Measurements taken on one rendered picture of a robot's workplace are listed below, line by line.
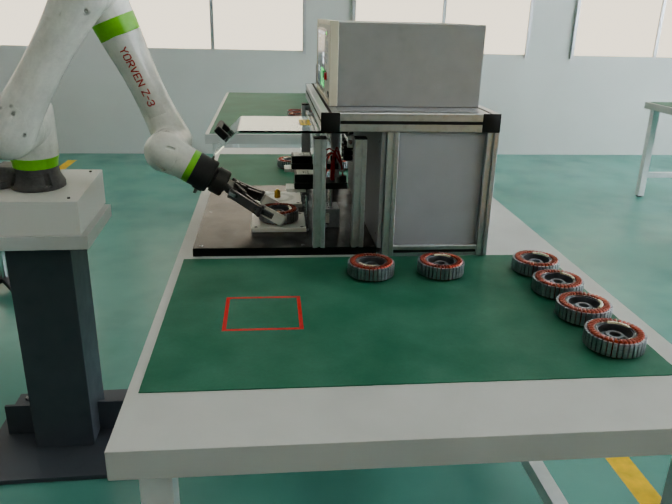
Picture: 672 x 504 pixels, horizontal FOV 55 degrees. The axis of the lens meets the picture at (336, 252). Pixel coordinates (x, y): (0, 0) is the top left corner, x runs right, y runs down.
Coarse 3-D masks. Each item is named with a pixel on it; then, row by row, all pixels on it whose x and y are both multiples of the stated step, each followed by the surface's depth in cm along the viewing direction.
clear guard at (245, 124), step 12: (240, 120) 171; (252, 120) 171; (264, 120) 172; (276, 120) 172; (288, 120) 173; (312, 120) 174; (228, 132) 171; (240, 132) 156; (252, 132) 157; (264, 132) 157; (276, 132) 157; (288, 132) 158; (300, 132) 158; (312, 132) 158; (324, 132) 158; (336, 132) 159
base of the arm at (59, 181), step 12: (0, 168) 181; (12, 168) 181; (0, 180) 182; (12, 180) 182; (24, 180) 179; (36, 180) 180; (48, 180) 182; (60, 180) 185; (24, 192) 180; (36, 192) 180
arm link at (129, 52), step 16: (128, 32) 169; (112, 48) 170; (128, 48) 170; (144, 48) 174; (128, 64) 172; (144, 64) 174; (128, 80) 175; (144, 80) 174; (160, 80) 179; (144, 96) 176; (160, 96) 178; (144, 112) 179; (160, 112) 178; (176, 112) 182; (160, 128) 179; (176, 128) 180
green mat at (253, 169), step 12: (228, 156) 278; (240, 156) 279; (252, 156) 279; (264, 156) 280; (276, 156) 280; (312, 156) 282; (228, 168) 257; (240, 168) 257; (252, 168) 258; (264, 168) 258; (276, 168) 259; (240, 180) 239; (252, 180) 239; (264, 180) 240; (276, 180) 240; (288, 180) 241
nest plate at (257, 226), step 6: (252, 216) 186; (300, 216) 187; (252, 222) 181; (258, 222) 181; (294, 222) 182; (300, 222) 182; (252, 228) 176; (258, 228) 176; (264, 228) 176; (270, 228) 177; (276, 228) 177; (282, 228) 177; (288, 228) 177; (294, 228) 177; (300, 228) 177
